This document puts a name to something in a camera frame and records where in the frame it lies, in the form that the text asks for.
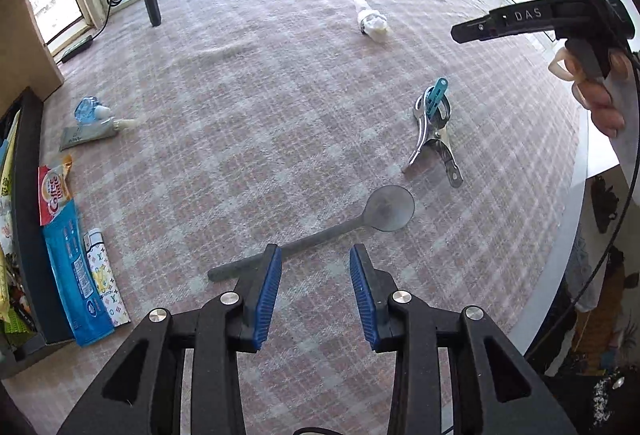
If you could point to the person's right hand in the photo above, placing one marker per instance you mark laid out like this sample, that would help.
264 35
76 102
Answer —
605 105

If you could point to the small squeeze tube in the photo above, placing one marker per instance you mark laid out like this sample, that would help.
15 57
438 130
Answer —
85 135

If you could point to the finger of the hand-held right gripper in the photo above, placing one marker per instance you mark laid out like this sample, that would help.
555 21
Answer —
475 29

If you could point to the person's right forearm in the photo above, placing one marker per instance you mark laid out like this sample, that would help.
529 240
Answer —
631 145

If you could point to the small white wrapped bottle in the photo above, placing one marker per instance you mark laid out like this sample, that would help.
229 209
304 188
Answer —
372 22

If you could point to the red white creamer packet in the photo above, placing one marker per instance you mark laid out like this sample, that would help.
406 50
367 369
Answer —
52 197

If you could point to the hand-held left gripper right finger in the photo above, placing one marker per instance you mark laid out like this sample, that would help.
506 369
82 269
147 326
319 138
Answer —
367 300

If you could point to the pink checked cloth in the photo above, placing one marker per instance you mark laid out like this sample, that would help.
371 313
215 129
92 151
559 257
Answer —
275 115

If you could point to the pile of assorted packets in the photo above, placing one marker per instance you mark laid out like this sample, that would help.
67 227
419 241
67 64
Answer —
7 225

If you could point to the light blue sachet packet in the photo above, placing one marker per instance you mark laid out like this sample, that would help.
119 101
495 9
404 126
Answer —
75 275

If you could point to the teal plastic clip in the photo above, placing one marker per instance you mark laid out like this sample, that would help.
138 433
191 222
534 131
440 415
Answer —
439 95

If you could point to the black power adapter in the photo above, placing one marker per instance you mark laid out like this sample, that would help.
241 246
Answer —
77 47

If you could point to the printed fabric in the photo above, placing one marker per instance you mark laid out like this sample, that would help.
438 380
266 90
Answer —
595 335

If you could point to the black storage box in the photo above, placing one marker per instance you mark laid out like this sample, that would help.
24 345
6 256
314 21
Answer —
30 195

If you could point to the white patterned case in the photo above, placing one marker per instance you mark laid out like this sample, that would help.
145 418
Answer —
107 280

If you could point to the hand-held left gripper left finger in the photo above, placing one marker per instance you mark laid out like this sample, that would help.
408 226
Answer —
265 295

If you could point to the metal spring clamp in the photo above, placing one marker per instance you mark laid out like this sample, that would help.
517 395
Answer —
440 150

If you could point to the small translucent plastic item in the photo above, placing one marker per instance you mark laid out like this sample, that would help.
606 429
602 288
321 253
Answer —
87 110

